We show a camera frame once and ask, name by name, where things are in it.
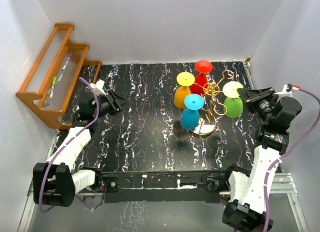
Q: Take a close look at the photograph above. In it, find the green capped marker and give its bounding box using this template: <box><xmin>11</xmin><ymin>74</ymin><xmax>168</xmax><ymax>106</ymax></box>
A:
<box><xmin>50</xmin><ymin>76</ymin><xmax>57</xmax><ymax>98</ymax></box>

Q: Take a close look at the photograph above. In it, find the red wine glass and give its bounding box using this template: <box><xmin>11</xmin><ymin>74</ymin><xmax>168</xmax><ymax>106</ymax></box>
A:
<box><xmin>190</xmin><ymin>60</ymin><xmax>213</xmax><ymax>96</ymax></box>

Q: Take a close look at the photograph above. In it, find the blue wine glass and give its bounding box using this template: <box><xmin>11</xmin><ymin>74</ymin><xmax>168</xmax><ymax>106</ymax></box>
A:
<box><xmin>180</xmin><ymin>93</ymin><xmax>204</xmax><ymax>130</ymax></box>

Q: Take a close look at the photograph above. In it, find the purple capped marker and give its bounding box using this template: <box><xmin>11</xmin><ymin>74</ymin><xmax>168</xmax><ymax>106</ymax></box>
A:
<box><xmin>61</xmin><ymin>52</ymin><xmax>73</xmax><ymax>71</ymax></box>

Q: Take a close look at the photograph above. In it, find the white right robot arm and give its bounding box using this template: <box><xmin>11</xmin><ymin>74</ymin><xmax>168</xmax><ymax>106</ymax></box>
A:
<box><xmin>222</xmin><ymin>84</ymin><xmax>302</xmax><ymax>232</ymax></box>

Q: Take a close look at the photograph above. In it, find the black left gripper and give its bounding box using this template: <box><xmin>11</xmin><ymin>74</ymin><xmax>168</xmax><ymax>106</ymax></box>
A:
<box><xmin>92</xmin><ymin>90</ymin><xmax>133</xmax><ymax>119</ymax></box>

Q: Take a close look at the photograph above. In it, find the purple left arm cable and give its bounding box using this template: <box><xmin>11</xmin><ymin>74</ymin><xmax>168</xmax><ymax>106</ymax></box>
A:
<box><xmin>37</xmin><ymin>77</ymin><xmax>103</xmax><ymax>213</ymax></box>

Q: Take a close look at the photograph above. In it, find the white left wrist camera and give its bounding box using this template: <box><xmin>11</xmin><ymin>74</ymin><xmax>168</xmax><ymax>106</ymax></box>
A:
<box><xmin>90</xmin><ymin>79</ymin><xmax>106</xmax><ymax>96</ymax></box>

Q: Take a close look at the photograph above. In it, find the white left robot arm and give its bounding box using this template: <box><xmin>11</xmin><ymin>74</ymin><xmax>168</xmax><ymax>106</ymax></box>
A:
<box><xmin>33</xmin><ymin>90</ymin><xmax>131</xmax><ymax>209</ymax></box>

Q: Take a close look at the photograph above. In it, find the yellow wine glass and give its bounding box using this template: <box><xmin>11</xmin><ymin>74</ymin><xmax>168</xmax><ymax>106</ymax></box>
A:
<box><xmin>173</xmin><ymin>71</ymin><xmax>195</xmax><ymax>109</ymax></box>

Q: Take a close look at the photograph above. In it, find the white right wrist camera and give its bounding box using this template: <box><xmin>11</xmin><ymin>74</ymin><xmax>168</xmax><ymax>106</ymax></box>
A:
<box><xmin>275</xmin><ymin>83</ymin><xmax>301</xmax><ymax>100</ymax></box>

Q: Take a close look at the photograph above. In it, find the gold wire wine glass rack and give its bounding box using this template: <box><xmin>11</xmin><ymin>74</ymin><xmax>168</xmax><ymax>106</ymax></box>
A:
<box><xmin>192</xmin><ymin>70</ymin><xmax>236</xmax><ymax>137</ymax></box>

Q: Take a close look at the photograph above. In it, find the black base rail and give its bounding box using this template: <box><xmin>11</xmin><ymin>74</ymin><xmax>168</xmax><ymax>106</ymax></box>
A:
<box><xmin>82</xmin><ymin>170</ymin><xmax>253</xmax><ymax>205</ymax></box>

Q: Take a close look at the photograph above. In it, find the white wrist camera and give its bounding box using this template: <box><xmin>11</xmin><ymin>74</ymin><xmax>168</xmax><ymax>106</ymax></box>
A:
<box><xmin>90</xmin><ymin>79</ymin><xmax>106</xmax><ymax>96</ymax></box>
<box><xmin>275</xmin><ymin>83</ymin><xmax>301</xmax><ymax>100</ymax></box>

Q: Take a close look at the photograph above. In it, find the green wine glass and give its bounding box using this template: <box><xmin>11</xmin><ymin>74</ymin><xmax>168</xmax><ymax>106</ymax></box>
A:
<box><xmin>222</xmin><ymin>81</ymin><xmax>244</xmax><ymax>118</ymax></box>

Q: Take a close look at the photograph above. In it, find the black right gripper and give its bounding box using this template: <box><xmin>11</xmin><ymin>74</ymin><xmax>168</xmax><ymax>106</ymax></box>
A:
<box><xmin>237</xmin><ymin>87</ymin><xmax>277</xmax><ymax>124</ymax></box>

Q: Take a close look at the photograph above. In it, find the wooden stepped shelf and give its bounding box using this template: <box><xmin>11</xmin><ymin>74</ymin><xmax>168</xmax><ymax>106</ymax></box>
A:
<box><xmin>16</xmin><ymin>23</ymin><xmax>102</xmax><ymax>129</ymax></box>

